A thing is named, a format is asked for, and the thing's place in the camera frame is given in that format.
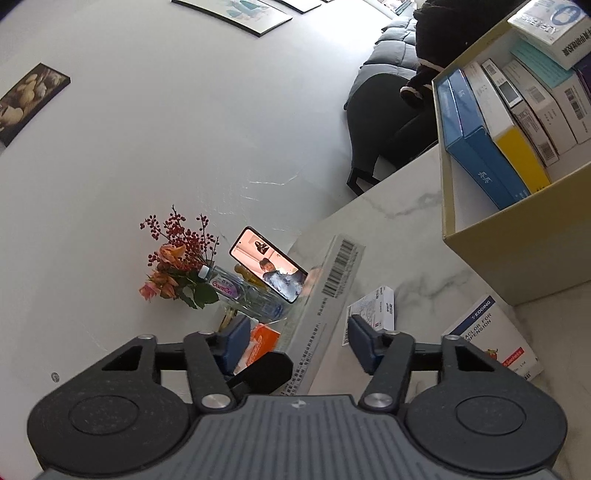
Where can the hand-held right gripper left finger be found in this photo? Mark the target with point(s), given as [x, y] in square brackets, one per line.
[235, 344]

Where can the blue fever patch box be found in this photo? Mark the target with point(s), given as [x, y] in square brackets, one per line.
[450, 115]
[496, 170]

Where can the beige cardboard box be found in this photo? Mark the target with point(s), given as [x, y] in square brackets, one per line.
[508, 258]

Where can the small white barcode medicine box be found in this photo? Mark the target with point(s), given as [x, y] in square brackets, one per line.
[369, 304]

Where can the grey sofa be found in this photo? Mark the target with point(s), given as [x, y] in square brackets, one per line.
[392, 50]

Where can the framed picture blue shapes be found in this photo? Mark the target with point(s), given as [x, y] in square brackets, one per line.
[235, 14]

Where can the teal medicine box red bear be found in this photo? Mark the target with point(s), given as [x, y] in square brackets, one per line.
[540, 62]

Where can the white medicine box grey panel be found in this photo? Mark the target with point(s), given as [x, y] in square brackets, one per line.
[531, 115]

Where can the white medicine box blue circle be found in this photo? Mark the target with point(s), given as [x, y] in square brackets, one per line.
[554, 27]

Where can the clear plastic water bottle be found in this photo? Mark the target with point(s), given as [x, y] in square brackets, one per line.
[240, 295]

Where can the orange tissue box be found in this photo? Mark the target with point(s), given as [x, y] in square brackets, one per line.
[263, 339]

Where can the purple medicine box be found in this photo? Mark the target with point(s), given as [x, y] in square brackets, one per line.
[585, 74]

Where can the black fleece coat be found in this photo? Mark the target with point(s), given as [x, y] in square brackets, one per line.
[434, 32]

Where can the dark dining chair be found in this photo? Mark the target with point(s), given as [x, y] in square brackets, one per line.
[378, 120]

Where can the white medicine box strawberry print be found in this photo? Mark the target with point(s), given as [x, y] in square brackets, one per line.
[480, 332]

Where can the red berry flower bouquet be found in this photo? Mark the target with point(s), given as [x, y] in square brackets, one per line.
[180, 258]

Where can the white marble desktop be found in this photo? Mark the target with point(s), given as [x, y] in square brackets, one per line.
[415, 240]

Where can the yellow and white medicine box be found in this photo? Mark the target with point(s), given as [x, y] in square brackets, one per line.
[521, 157]

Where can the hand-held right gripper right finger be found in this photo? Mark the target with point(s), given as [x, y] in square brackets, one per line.
[362, 344]

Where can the white medicine box green logo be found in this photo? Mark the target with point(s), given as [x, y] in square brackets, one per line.
[323, 314]

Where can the framed picture pink tree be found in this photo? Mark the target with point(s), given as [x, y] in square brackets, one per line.
[300, 4]

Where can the black smartphone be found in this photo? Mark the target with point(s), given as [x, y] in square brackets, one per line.
[268, 263]

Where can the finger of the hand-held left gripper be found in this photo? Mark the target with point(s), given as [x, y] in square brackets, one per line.
[268, 374]

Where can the dark canvas photo print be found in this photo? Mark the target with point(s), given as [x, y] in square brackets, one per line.
[27, 101]

